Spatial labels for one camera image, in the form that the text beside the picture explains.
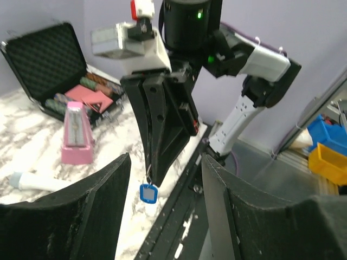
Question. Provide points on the black poker chip case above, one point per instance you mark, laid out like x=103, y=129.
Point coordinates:
x=46, y=62

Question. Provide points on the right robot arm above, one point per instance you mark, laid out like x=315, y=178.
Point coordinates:
x=193, y=38

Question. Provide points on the yellow storage bin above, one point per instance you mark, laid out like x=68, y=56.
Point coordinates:
x=329, y=164

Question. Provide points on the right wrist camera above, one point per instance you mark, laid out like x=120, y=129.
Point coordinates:
x=139, y=45

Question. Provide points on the black mounting rail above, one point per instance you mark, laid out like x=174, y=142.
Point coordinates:
x=181, y=227

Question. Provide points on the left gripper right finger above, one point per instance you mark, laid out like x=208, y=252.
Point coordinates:
x=248, y=223

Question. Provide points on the blue key tag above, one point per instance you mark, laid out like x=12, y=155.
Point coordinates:
x=148, y=193

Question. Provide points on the blue storage bin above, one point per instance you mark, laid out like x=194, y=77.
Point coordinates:
x=331, y=136

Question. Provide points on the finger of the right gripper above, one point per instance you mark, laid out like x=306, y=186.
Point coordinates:
x=169, y=134
x=135, y=88

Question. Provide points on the pink card stack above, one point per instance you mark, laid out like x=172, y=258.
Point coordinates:
x=96, y=100

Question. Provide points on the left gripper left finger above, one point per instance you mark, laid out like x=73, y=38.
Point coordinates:
x=81, y=221

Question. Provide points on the pink metronome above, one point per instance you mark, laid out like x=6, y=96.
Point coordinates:
x=78, y=143

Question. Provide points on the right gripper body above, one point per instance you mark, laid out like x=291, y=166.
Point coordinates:
x=181, y=81

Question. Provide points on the white toy microphone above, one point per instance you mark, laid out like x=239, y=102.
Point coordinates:
x=30, y=181

